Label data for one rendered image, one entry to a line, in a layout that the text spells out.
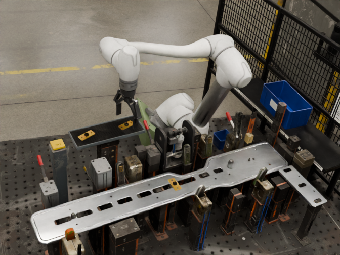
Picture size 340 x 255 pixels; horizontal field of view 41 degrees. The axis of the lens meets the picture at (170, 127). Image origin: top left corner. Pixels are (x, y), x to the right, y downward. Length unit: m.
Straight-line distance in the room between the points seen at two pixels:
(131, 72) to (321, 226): 1.39
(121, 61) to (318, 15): 2.75
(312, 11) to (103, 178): 2.99
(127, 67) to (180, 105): 0.80
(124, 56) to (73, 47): 3.33
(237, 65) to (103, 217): 1.00
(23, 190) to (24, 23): 3.56
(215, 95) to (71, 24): 3.66
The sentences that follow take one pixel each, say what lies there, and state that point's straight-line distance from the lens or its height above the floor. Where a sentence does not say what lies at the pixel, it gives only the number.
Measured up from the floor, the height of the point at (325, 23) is 0.95.
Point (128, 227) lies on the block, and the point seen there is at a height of 1.03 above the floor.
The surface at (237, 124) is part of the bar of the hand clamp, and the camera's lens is 2.53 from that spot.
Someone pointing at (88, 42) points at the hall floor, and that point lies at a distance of 5.54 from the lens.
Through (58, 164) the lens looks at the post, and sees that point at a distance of 2.34.
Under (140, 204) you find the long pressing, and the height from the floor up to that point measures 1.00.
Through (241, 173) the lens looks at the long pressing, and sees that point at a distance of 2.46.
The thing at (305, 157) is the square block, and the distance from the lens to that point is 2.59.
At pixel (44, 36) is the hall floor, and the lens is 5.69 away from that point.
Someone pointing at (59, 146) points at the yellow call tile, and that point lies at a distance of 2.28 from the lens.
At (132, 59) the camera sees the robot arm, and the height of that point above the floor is 1.58.
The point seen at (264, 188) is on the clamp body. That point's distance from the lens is 2.36.
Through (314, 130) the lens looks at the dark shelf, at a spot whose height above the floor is 1.03.
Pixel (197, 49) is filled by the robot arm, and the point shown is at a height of 1.53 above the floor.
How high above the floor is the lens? 2.66
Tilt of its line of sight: 39 degrees down
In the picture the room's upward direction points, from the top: 7 degrees clockwise
